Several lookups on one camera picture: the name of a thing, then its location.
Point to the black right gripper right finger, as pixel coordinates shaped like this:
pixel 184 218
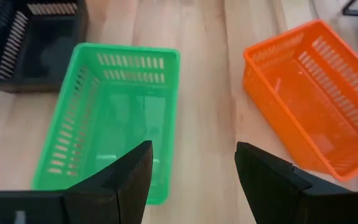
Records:
pixel 266 180

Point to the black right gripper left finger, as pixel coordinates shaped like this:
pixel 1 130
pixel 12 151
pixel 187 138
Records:
pixel 120 186

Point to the green plastic slotted basket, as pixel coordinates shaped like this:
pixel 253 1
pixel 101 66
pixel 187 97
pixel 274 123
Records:
pixel 129 109

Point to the orange plastic slotted basket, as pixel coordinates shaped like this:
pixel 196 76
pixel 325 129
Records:
pixel 306 109

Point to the black plastic slotted basket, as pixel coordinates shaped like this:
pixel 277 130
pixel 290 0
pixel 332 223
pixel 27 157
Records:
pixel 57 46

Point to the black metal shelf frame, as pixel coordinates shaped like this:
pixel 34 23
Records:
pixel 356 13

